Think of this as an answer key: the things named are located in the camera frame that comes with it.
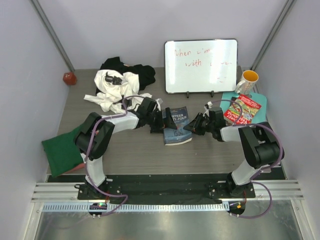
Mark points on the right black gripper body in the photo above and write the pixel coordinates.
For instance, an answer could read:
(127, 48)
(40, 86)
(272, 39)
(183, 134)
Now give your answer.
(208, 125)

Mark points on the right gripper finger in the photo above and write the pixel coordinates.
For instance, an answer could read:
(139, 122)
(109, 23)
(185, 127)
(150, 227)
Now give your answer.
(197, 121)
(195, 128)

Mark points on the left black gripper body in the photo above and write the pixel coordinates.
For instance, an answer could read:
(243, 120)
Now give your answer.
(154, 118)

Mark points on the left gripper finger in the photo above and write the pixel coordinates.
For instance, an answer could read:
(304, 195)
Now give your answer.
(168, 121)
(157, 127)

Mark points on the blue Nineteen Eighty-Four book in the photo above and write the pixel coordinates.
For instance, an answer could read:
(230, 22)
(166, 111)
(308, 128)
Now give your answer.
(173, 137)

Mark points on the white t-shirt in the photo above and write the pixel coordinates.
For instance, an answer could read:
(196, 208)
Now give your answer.
(112, 87)

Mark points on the red Treehouse book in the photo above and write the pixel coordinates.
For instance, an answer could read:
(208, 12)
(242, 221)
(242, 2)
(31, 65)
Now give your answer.
(242, 110)

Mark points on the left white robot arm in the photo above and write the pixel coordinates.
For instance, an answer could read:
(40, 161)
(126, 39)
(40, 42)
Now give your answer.
(95, 133)

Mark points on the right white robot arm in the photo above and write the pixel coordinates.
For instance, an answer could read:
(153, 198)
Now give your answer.
(261, 148)

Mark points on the black t-shirt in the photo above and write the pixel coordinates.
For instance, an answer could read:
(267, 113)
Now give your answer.
(146, 73)

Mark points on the teal cutting board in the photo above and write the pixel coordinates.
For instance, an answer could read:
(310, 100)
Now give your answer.
(257, 97)

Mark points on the white whiteboard with writing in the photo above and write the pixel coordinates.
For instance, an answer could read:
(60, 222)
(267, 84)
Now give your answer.
(201, 66)

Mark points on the white mug yellow inside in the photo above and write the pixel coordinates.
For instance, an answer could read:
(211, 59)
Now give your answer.
(248, 80)

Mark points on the red cube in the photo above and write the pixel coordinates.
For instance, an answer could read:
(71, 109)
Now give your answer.
(69, 78)

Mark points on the folded pink t-shirt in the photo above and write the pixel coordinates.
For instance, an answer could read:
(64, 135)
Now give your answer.
(76, 168)

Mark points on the folded green t-shirt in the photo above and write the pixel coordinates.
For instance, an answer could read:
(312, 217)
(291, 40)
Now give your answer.
(62, 153)

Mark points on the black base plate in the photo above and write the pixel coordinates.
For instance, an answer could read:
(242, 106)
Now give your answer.
(167, 189)

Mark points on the slotted cable duct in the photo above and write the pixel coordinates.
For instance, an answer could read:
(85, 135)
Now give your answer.
(97, 207)

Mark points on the right aluminium frame post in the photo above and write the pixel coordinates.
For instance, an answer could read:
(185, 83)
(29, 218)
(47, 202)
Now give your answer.
(284, 13)

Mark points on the aluminium frame post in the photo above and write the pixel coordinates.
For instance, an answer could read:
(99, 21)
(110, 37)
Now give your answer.
(52, 34)
(284, 13)

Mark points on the left aluminium frame post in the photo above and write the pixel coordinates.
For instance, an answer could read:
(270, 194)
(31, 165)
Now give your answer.
(52, 34)

